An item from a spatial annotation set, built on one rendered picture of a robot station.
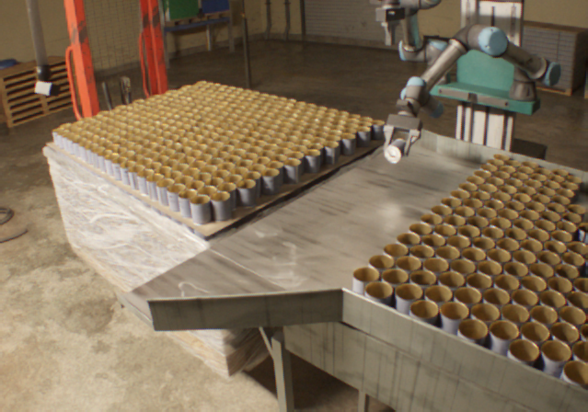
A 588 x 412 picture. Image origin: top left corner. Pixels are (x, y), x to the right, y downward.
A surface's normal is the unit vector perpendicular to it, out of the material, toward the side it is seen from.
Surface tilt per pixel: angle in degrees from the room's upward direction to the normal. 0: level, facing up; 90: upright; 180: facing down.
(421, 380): 90
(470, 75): 90
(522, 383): 90
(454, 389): 90
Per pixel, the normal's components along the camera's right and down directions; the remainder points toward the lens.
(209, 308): 0.04, 0.44
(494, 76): -0.69, 0.36
